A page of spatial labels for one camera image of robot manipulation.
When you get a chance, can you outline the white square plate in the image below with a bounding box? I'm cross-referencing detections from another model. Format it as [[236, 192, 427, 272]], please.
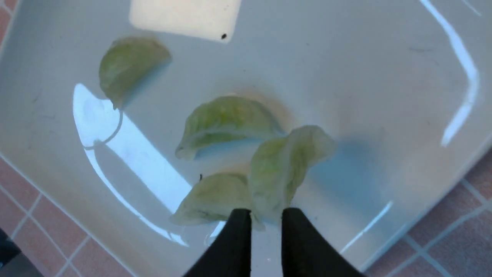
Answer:
[[1, 0, 492, 277]]

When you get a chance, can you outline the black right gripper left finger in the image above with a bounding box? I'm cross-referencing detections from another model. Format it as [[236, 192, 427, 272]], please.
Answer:
[[184, 209, 252, 277]]

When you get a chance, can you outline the green dumpling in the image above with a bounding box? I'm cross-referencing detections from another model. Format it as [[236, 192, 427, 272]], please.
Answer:
[[98, 36, 171, 109], [248, 125, 337, 224], [170, 172, 257, 226], [175, 96, 284, 160]]

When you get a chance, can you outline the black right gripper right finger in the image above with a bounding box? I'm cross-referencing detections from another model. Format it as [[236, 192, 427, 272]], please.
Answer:
[[281, 207, 364, 277]]

